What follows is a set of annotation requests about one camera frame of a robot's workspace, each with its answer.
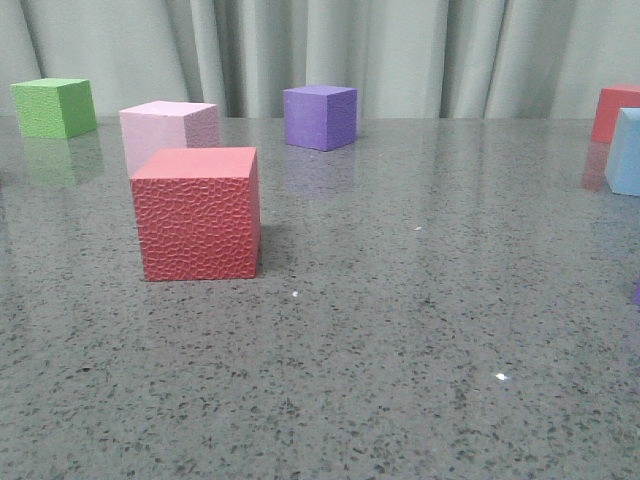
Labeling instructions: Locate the light blue foam cube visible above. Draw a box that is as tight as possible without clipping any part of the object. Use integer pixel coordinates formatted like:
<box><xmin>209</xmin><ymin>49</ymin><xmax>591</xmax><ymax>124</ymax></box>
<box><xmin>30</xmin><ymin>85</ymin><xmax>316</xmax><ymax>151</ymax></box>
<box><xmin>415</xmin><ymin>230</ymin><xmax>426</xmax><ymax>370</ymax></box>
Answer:
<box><xmin>605</xmin><ymin>107</ymin><xmax>640</xmax><ymax>196</ymax></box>

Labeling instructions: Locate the purple foam cube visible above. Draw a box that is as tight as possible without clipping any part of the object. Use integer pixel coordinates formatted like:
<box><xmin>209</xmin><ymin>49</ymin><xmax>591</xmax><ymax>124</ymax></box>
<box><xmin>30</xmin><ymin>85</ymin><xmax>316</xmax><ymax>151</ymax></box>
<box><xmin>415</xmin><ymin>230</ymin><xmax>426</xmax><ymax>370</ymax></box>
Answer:
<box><xmin>283</xmin><ymin>85</ymin><xmax>358</xmax><ymax>151</ymax></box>

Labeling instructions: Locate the large red textured cube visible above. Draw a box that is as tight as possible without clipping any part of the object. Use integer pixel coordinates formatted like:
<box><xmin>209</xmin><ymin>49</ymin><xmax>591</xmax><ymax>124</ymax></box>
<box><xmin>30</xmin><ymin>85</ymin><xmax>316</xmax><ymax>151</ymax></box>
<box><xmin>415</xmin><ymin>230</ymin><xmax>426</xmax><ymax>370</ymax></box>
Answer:
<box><xmin>130</xmin><ymin>147</ymin><xmax>260</xmax><ymax>281</ymax></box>

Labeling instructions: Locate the pink foam cube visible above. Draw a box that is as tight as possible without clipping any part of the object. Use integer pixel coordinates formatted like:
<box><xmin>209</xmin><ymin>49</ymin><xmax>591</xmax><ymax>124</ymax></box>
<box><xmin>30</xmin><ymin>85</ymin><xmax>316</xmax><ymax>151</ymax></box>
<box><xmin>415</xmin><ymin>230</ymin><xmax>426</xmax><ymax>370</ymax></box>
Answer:
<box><xmin>119</xmin><ymin>100</ymin><xmax>221</xmax><ymax>176</ymax></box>

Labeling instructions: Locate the grey-green curtain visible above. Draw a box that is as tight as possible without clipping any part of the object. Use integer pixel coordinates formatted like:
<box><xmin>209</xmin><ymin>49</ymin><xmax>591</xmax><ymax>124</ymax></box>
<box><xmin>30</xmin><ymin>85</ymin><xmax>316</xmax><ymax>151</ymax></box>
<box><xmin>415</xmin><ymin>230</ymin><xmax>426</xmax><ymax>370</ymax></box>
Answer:
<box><xmin>1</xmin><ymin>1</ymin><xmax>639</xmax><ymax>118</ymax></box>

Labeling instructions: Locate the green foam cube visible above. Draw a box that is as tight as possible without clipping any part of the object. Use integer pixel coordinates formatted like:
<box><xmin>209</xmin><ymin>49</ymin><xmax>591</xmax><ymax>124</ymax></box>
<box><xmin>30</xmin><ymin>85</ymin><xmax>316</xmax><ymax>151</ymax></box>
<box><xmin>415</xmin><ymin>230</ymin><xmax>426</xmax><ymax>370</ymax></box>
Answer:
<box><xmin>11</xmin><ymin>78</ymin><xmax>97</xmax><ymax>139</ymax></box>

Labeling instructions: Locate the red cube at right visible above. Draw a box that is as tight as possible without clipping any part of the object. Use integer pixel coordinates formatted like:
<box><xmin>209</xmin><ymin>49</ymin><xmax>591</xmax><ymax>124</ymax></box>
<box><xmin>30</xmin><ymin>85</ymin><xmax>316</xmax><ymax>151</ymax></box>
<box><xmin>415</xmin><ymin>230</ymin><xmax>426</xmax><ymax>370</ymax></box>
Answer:
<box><xmin>591</xmin><ymin>84</ymin><xmax>640</xmax><ymax>143</ymax></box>

